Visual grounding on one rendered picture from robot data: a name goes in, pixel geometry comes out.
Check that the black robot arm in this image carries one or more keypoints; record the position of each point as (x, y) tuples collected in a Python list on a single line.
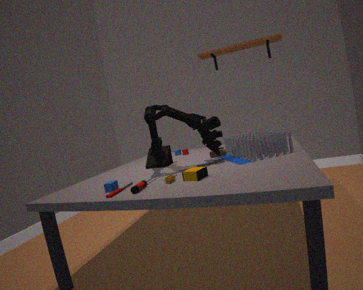
[(192, 120)]

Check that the red and black screwdriver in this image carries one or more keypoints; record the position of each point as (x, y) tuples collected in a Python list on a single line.
[(135, 189)]

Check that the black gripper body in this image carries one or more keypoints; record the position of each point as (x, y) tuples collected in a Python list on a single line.
[(209, 140)]

